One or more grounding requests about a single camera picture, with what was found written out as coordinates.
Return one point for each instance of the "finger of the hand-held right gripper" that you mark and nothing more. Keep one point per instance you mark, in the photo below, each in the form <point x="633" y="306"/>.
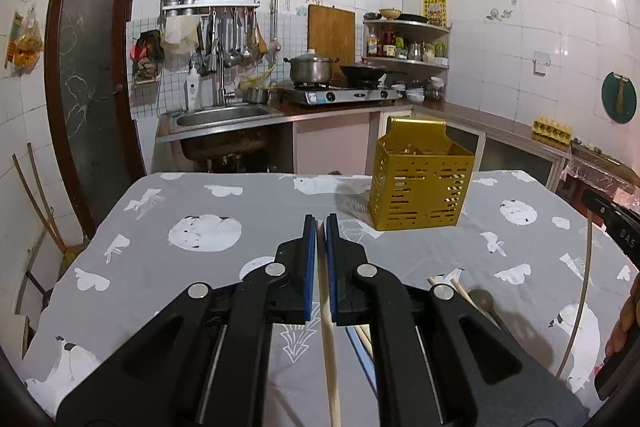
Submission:
<point x="617" y="227"/>

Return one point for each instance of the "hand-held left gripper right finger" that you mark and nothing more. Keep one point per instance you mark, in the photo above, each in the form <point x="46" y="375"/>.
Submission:
<point x="332" y="277"/>

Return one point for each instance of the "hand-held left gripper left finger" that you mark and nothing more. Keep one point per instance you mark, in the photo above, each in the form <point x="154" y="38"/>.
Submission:
<point x="311" y="272"/>

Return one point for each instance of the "wooden chopstick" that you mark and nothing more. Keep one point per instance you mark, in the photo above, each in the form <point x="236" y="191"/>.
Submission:
<point x="364" y="339"/>
<point x="432" y="281"/>
<point x="582" y="279"/>
<point x="327" y="357"/>
<point x="462" y="294"/>

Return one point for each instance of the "yellow perforated utensil holder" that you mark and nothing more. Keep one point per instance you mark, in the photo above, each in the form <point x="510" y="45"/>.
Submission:
<point x="420" y="187"/>

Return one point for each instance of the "metal spoon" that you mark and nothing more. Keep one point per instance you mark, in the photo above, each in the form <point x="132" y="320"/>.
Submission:
<point x="482" y="302"/>

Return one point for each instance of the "row of hanging kitchen utensils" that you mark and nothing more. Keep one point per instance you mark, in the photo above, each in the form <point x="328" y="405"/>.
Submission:
<point x="235" y="42"/>

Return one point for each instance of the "person's right hand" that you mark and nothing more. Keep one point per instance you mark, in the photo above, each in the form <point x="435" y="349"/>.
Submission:
<point x="629" y="317"/>

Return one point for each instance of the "pink lace table cover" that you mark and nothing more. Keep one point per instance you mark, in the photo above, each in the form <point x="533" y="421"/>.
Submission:
<point x="585" y="174"/>

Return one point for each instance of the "grey printed tablecloth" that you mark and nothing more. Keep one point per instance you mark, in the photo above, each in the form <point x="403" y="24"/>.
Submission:
<point x="250" y="207"/>

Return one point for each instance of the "yellow egg carton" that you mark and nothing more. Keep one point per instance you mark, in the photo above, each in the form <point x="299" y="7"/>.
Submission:
<point x="550" y="129"/>

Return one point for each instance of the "green round board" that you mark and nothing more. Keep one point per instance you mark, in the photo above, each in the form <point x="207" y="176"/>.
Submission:
<point x="610" y="102"/>

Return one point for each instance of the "brown kitchen counter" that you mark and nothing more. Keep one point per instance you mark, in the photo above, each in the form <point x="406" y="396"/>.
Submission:
<point x="480" y="119"/>

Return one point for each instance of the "steel gas stove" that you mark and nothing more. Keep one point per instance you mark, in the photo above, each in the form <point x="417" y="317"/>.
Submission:
<point x="340" y="96"/>

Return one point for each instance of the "steel sink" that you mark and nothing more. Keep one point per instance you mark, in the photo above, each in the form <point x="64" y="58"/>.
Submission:
<point x="220" y="117"/>

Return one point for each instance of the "small steel saucepan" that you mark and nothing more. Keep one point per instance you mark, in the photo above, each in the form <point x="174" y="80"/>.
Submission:
<point x="255" y="96"/>

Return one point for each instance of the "group of white bowls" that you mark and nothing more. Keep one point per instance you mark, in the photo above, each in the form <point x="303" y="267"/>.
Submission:
<point x="415" y="95"/>

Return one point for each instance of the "steel cooking pot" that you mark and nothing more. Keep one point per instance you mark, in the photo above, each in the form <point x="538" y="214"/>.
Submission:
<point x="310" y="69"/>

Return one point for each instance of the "black wok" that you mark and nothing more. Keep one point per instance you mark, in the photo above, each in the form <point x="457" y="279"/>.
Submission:
<point x="365" y="73"/>

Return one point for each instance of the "glass jar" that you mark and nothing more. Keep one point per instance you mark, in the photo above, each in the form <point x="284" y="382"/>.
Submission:
<point x="436" y="91"/>

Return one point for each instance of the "steel faucet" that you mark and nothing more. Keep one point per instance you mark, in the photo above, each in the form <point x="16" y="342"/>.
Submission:
<point x="221" y="77"/>

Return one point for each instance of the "white soap bottle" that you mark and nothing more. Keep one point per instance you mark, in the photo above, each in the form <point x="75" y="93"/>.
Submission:
<point x="192" y="89"/>

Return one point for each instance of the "row of condiment bottles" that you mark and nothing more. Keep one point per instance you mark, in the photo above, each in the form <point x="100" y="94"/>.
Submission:
<point x="390" y="47"/>

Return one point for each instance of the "rectangular wooden cutting board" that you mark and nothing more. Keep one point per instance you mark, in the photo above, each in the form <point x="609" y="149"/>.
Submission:
<point x="330" y="32"/>

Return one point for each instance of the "steel corner shelf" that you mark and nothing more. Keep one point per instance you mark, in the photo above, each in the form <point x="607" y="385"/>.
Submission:
<point x="405" y="23"/>

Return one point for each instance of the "bamboo sticks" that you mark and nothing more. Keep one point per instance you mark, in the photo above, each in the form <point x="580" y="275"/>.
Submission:
<point x="47" y="217"/>

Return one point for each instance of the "beige bowl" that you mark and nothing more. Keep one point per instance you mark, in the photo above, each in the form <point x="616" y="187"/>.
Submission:
<point x="390" y="13"/>

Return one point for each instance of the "white cloth bag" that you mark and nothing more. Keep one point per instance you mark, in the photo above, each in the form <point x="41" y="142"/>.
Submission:
<point x="180" y="34"/>

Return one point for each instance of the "brown frosted glass door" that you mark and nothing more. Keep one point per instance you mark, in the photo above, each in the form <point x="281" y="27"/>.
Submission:
<point x="95" y="107"/>

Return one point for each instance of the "black pan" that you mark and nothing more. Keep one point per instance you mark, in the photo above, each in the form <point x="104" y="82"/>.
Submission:
<point x="415" y="18"/>

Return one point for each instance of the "hanging orange snack bag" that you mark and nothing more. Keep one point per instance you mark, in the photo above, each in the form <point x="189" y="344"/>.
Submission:
<point x="25" y="47"/>

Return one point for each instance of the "white wall socket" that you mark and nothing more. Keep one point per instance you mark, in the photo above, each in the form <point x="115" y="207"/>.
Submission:
<point x="541" y="63"/>

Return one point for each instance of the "steel wall utensil rack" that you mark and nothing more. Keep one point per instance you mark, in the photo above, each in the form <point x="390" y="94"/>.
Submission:
<point x="220" y="4"/>

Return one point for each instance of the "yellow wall poster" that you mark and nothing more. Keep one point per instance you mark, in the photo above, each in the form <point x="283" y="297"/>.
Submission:
<point x="434" y="11"/>

